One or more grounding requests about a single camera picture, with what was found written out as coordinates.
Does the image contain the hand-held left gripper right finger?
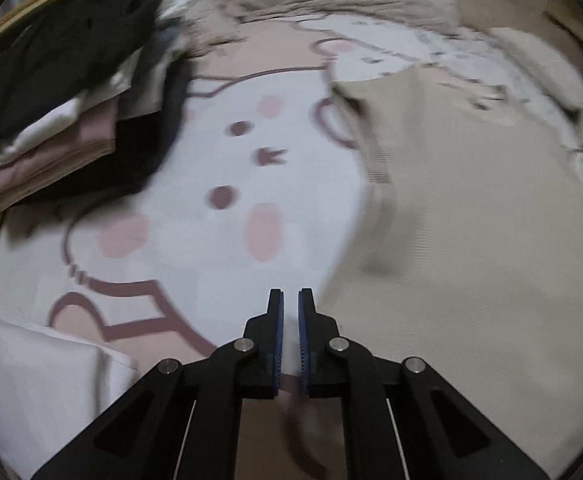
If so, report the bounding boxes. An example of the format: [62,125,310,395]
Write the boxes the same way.
[298,288,548,480]

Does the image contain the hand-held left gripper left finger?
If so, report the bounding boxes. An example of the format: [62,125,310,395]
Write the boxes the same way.
[30,288,285,480]

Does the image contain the beige garment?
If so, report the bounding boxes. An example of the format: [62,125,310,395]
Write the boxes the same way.
[316,65,583,476]

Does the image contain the stack of folded clothes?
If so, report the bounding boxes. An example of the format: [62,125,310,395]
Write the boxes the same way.
[0,0,196,212]

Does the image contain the bear printed bedsheet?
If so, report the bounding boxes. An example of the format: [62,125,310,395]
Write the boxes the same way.
[0,15,583,480]

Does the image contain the white cloth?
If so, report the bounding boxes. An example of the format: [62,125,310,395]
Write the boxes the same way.
[0,305,138,476]

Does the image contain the small cream pillow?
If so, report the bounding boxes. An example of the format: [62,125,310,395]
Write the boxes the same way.
[491,27,583,111]

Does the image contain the tan bed cover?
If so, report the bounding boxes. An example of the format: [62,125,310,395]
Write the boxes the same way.
[444,0,579,36]

